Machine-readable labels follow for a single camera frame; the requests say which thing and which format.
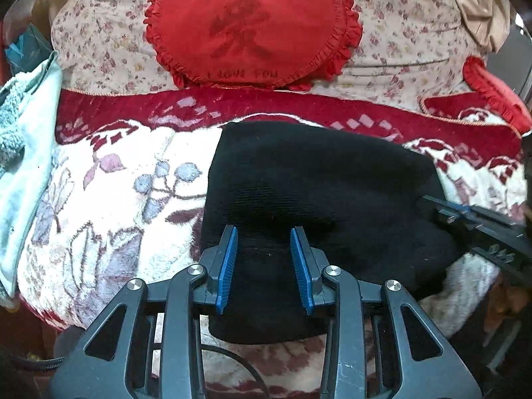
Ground beige floral quilt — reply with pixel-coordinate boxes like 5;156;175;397
51;0;495;113

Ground black cable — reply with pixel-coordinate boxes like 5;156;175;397
201;344;273;399

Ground light blue towel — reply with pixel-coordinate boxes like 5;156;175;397
0;50;63;300

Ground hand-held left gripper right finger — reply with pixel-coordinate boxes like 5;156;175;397
290;227;485;399

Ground black pants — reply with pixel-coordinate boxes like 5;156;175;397
200;121;466;345

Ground tan cloth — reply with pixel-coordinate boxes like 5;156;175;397
451;0;510;53

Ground red heart-shaped ruffled pillow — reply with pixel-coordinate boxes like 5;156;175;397
144;0;363;91

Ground teal packet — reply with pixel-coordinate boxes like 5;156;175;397
4;23;55;75

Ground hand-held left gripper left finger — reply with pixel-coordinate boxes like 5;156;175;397
46;224;239;399

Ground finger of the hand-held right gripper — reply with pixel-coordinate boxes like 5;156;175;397
418;195;483;233

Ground small red ruffled pillow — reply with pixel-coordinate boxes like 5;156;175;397
462;55;532;138

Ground red and white plush blanket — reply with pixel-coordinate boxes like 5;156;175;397
17;87;528;399

